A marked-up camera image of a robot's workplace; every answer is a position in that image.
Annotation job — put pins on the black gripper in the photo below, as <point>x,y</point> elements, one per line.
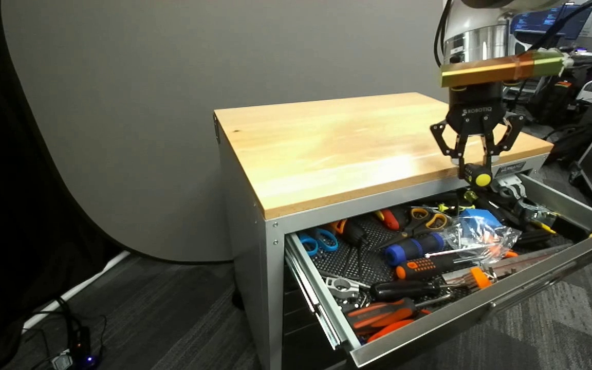
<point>478,106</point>

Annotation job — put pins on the black screwdriver with yellow cap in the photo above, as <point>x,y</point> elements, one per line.
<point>482,182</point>

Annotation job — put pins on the grey metal tool drawer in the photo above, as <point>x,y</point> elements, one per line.
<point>489,300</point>

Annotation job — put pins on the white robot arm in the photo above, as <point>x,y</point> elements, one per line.
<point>494,71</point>

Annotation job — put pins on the small red screwdriver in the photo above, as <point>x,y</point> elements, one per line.
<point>389,218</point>

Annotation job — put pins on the clear screwdriver with orange cap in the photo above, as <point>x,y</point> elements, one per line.
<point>480,279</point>

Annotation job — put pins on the orange and black screwdriver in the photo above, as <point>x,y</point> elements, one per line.
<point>417,268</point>

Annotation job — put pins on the bright orange screwdriver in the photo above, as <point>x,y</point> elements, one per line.
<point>389,330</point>

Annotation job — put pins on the silver metal pliers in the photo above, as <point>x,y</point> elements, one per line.
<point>519,199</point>

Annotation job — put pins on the clear plastic bag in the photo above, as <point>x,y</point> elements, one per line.
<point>482,240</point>

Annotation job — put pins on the blue computer screen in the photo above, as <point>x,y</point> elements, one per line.
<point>539,21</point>

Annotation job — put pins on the grey cabinet with wooden top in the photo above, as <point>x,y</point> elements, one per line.
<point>338,145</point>

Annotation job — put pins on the silver metal clamp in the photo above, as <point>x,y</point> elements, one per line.
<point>344,289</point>

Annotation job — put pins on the power strip with blue light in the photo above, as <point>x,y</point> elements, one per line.
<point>83,353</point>

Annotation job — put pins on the black curtain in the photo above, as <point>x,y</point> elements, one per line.
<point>9,171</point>

